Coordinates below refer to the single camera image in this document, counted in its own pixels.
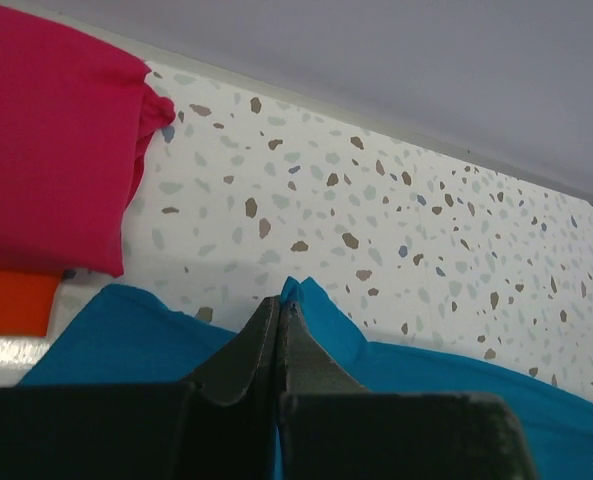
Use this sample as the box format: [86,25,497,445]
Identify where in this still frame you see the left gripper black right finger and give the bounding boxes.
[277,302,538,479]

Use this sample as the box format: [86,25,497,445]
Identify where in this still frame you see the blue t shirt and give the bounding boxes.
[22,278,593,479]

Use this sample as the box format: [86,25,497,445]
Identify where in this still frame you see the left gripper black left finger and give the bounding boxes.
[0,297,280,479]

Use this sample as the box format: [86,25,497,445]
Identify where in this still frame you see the folded magenta t shirt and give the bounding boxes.
[0,5,175,277]

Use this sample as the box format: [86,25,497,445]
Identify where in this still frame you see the folded orange t shirt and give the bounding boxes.
[0,270,63,337]

